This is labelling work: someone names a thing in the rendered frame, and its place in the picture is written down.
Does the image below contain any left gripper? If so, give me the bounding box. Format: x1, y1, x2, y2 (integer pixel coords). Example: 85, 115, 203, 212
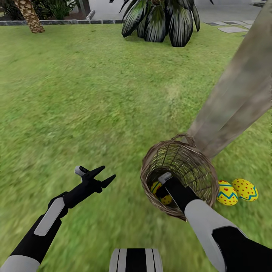
71, 166, 116, 204

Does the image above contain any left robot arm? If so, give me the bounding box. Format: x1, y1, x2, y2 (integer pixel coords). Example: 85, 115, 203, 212
0, 166, 116, 272

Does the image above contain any easter egg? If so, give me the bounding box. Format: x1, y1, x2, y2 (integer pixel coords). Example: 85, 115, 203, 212
217, 180, 238, 206
231, 179, 258, 201
150, 180, 173, 205

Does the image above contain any wicker basket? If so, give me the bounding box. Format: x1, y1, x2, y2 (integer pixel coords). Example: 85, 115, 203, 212
141, 133, 220, 221

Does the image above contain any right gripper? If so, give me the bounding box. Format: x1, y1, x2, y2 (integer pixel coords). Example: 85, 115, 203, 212
155, 183, 169, 198

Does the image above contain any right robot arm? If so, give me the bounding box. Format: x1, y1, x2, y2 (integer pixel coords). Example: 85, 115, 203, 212
155, 172, 272, 272

